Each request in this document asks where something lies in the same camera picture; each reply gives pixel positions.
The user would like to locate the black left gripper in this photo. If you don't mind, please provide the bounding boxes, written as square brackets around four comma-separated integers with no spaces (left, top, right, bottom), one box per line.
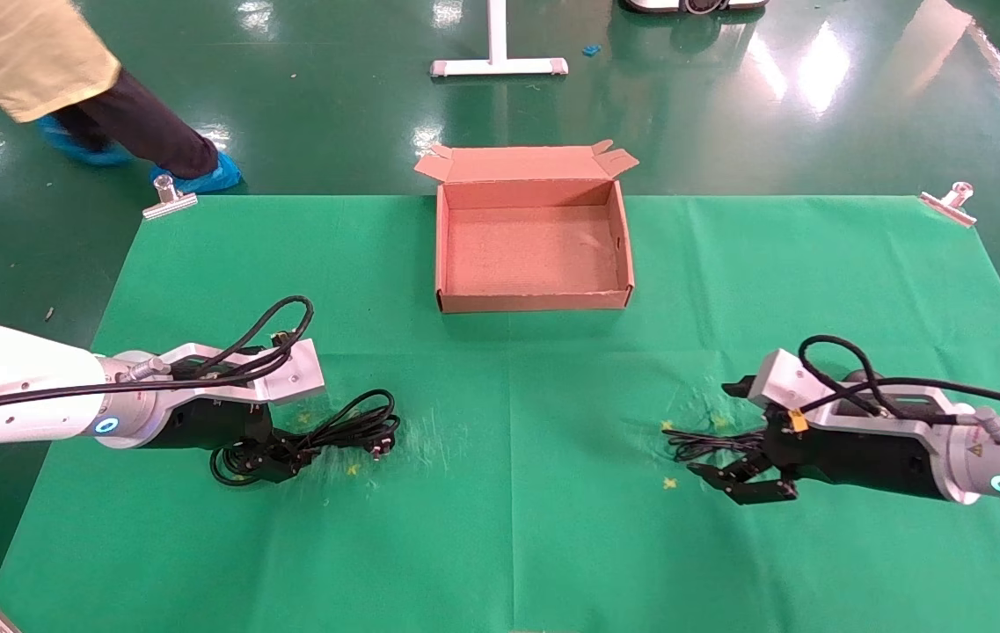
[143,396,325,485]

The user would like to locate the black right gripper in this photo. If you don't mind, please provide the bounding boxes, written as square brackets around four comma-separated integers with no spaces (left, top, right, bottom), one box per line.
[687,376,949,506]

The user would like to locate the black adapter with cable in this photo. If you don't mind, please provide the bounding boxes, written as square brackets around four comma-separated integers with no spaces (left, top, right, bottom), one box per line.
[662,425,769,462]

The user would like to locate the black data cable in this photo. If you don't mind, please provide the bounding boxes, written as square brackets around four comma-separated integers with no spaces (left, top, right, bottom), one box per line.
[209,389,401,487]

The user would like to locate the dark wheeled robot base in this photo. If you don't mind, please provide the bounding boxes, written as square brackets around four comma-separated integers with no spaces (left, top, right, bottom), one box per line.
[621,0,770,15]

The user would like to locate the brown cardboard box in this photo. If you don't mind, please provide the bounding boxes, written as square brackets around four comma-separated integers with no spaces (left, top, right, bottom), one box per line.
[413,139,640,315]

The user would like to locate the green table cloth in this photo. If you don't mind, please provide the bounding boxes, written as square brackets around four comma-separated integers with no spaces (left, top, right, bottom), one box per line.
[0,193,1000,633]

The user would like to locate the blue shoe cover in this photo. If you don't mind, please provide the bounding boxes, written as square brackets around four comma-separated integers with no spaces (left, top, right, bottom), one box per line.
[150,151,244,196]
[35,114,133,168]

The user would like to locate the black trouser legs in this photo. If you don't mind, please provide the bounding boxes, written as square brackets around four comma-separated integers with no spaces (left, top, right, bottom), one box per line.
[69,69,221,181]

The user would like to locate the white T-shaped table leg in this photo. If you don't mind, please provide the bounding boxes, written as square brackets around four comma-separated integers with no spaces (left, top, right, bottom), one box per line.
[429,0,570,78]

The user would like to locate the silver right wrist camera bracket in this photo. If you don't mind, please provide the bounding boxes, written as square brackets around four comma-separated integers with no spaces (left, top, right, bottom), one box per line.
[746,348,1000,445]

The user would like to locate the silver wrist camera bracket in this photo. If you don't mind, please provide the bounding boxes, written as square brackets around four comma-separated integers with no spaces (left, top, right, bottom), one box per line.
[746,348,1000,445]
[117,338,326,407]

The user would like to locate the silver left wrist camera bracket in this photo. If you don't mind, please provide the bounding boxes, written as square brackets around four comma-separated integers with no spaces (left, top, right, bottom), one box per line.
[117,338,326,407]

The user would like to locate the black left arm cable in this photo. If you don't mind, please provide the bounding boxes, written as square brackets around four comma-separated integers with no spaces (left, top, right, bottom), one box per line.
[0,295,316,418]

